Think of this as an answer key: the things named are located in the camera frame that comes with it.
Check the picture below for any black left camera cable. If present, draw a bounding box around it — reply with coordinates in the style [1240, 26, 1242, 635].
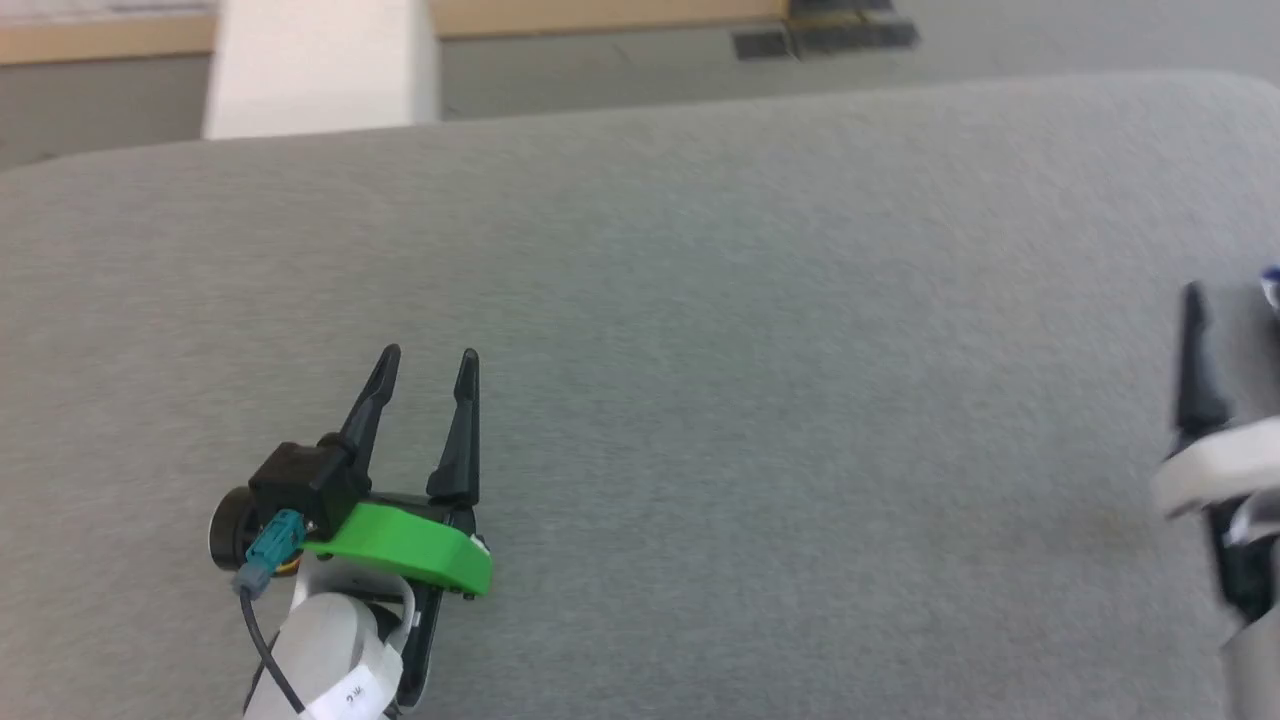
[238, 590, 307, 720]

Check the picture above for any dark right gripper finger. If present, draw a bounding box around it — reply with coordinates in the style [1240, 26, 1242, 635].
[1174, 281, 1233, 453]

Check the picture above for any teal left camera connector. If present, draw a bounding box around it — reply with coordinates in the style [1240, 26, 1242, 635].
[233, 508, 307, 600]

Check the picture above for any white rectangular pillar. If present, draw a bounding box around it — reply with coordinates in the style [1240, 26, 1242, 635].
[201, 0, 442, 141]

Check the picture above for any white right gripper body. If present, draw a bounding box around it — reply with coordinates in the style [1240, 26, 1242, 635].
[1149, 415, 1280, 523]

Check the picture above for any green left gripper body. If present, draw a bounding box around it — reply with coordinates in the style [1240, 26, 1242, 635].
[298, 492, 494, 713]

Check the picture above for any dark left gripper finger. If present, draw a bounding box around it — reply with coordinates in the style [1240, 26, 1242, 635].
[426, 347, 482, 507]
[318, 344, 403, 483]

